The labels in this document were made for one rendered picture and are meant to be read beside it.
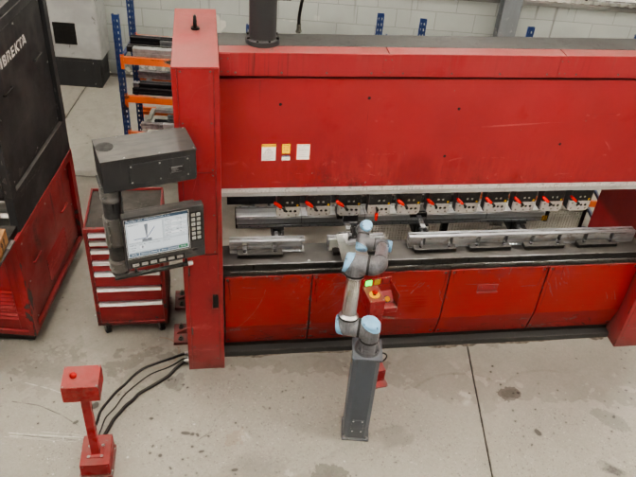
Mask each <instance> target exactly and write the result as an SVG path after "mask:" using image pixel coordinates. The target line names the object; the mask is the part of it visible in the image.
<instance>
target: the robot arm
mask: <svg viewBox="0 0 636 477"><path fill-rule="evenodd" d="M351 227H352V229H351ZM372 227H373V223H372V221H370V220H363V221H361V222H357V225H351V226H350V231H351V233H352V234H350V232H349V231H348V233H347V240H348V241H351V240H352V239H355V240H356V250H357V251H359V252H367V250H368V249H369V250H375V251H376V252H375V255H374V256H370V255H364V254H358V253H351V252H348V253H347V254H346V256H345V260H344V266H343V269H342V272H344V276H345V277H346V281H345V288H344V302H343V308H342V310H341V311H340V312H339V314H337V315H336V320H335V330H336V333H338V334H341V335H346V336H352V337H358V338H359V339H358V341H357V342H356V344H355V350H356V352H357V353H358V354H359V355H360V356H362V357H364V358H374V357H376V356H378V355H379V353H380V343H379V337H380V320H378V318H376V317H375V316H372V315H366V316H363V318H359V314H358V313H357V306H358V300H359V293H360V287H361V281H362V279H363V278H364V276H365V275H369V276H374V275H378V274H381V273H383V272H384V271H385V270H386V269H387V267H388V259H387V256H388V253H391V251H392V245H393V241H391V240H388V239H381V238H370V231H371V229H372Z"/></svg>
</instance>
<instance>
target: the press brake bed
mask: <svg viewBox="0 0 636 477"><path fill-rule="evenodd" d="M342 269H343V267H316V268H289V269H260V270H233V271H223V318H224V357H233V356H250V355H266V354H290V353H307V352H323V351H341V350H352V338H353V337H352V336H346V335H341V334H338V333H336V330H335V320H336V315H337V314H339V312H340V311H341V310H342V308H343V302H344V294H345V281H346V277H345V273H344V272H342ZM635 273H636V256H623V257H595V258H567V259H539V260H511V261H484V262H455V263H428V264H399V265H388V267H387V269H386V270H385V271H384V272H383V273H381V274H378V275H374V276H369V275H365V276H364V278H363V279H362V281H361V287H360V293H359V300H358V306H357V313H358V314H359V318H363V316H366V315H368V314H367V312H366V310H365V308H364V306H363V304H362V301H361V299H362V286H363V281H364V280H367V279H374V278H381V277H387V276H392V282H393V283H394V285H395V287H396V289H397V291H398V293H399V299H398V305H397V311H396V312H390V313H383V314H382V318H381V324H380V337H379V339H381V343H382V348H400V347H418V346H434V345H465V344H490V343H506V342H524V341H544V340H565V339H583V338H596V337H608V334H609V332H608V331H607V329H606V325H607V324H608V323H609V321H610V320H611V318H612V317H613V316H614V315H615V313H616V312H617V311H618V309H619V308H620V307H621V304H622V302H623V300H624V298H625V295H626V293H627V290H628V287H629V285H630V283H631V281H632V279H633V276H634V275H635ZM485 284H499V285H498V288H497V291H498V292H497V293H477V288H478V285H485Z"/></svg>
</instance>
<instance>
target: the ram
mask: <svg viewBox="0 0 636 477"><path fill-rule="evenodd" d="M220 114H221V189H225V188H279V187H334V186H441V185H496V184H550V183H604V182H636V79H609V78H439V77H261V76H220ZM262 144H276V149H275V161H261V153H262ZM282 144H291V153H282ZM297 144H310V156H309V160H296V145H297ZM282 155H289V156H290V160H282ZM599 189H636V185H614V186H562V187H510V188H458V189H407V190H355V191H303V192H252V193H222V194H221V196H222V197H252V196H301V195H351V194H400V193H450V192H500V191H549V190H599Z"/></svg>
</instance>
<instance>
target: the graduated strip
mask: <svg viewBox="0 0 636 477"><path fill-rule="evenodd" d="M562 186H636V182H604V183H550V184H496V185H388V186H334V187H279V188H225V189H222V190H221V193H252V192H303V191H355V190H407V189H458V188H510V187H562Z"/></svg>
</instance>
